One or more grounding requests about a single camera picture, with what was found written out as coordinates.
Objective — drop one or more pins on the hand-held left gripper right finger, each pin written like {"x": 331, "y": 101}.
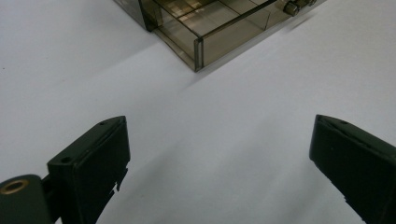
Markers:
{"x": 361, "y": 168}

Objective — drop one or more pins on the white table board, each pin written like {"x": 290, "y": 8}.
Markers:
{"x": 218, "y": 124}

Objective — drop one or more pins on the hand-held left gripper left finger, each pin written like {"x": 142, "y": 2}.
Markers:
{"x": 90, "y": 174}

